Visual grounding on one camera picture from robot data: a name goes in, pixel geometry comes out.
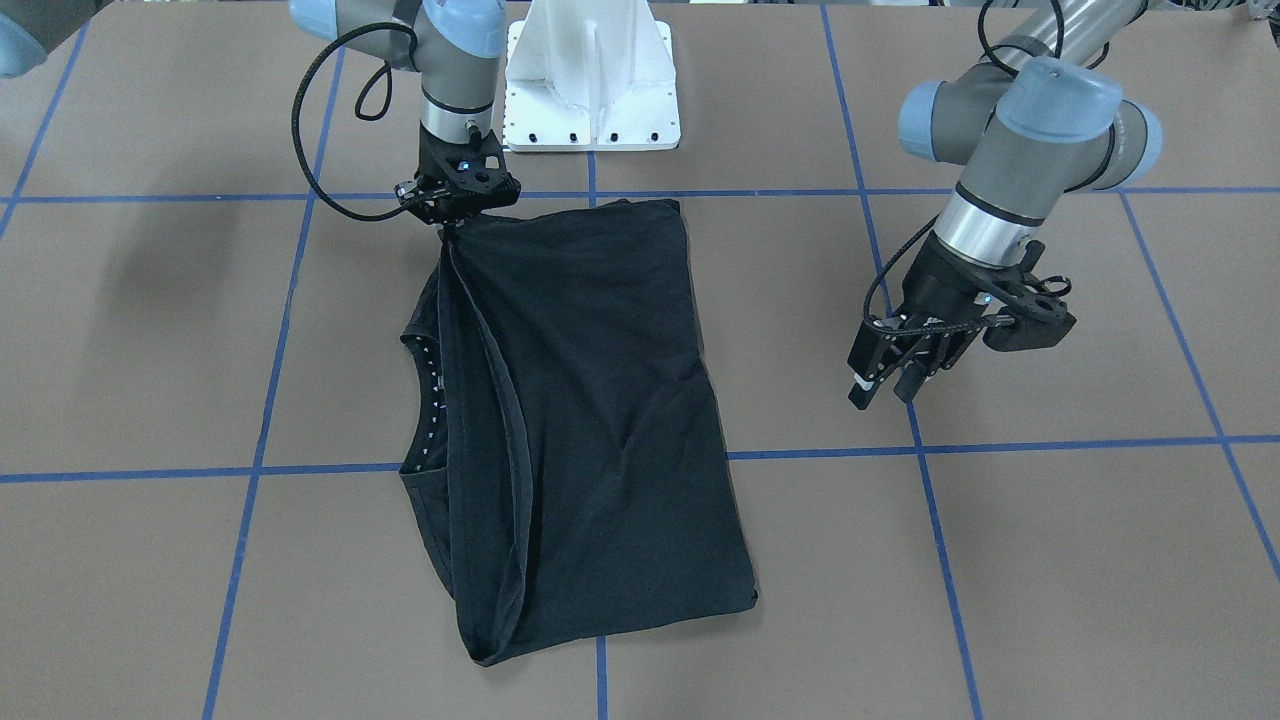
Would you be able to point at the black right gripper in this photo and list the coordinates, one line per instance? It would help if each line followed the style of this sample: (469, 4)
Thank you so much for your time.
(432, 160)

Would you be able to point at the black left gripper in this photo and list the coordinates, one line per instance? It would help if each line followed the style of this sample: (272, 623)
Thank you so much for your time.
(937, 283)

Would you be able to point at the black printed t-shirt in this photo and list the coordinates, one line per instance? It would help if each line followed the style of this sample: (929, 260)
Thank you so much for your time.
(568, 471)

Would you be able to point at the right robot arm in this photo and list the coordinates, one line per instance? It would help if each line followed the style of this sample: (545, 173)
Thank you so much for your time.
(454, 48)

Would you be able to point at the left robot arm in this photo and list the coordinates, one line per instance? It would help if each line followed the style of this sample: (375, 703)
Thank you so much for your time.
(1031, 121)

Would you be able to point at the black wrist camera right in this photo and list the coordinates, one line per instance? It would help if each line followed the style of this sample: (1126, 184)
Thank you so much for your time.
(477, 165)

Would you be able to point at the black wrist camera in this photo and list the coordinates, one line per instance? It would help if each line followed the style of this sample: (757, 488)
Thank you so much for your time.
(477, 165)
(1035, 314)

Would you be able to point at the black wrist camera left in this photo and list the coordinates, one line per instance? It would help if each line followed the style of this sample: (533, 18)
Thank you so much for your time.
(1035, 314)

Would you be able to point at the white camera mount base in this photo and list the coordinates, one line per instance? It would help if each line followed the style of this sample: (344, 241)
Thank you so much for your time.
(590, 76)

